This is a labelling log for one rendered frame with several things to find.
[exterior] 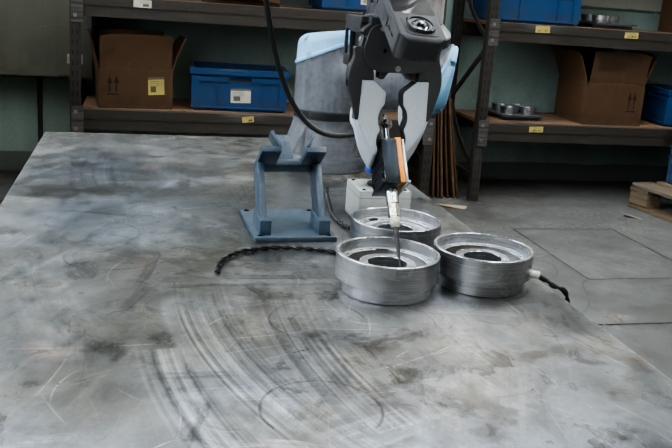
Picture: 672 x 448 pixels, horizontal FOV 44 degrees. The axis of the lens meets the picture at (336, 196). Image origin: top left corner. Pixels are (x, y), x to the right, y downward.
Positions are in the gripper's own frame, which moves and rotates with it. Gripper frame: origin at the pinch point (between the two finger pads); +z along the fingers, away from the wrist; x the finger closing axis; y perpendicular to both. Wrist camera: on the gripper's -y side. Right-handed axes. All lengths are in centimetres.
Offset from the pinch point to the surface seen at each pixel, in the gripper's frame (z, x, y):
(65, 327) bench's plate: 13.0, 30.9, -10.4
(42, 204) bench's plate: 13.2, 36.0, 29.9
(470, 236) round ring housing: 9.5, -11.5, 2.8
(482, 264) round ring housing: 9.4, -8.6, -6.8
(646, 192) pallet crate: 84, -264, 317
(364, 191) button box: 8.8, -4.1, 20.3
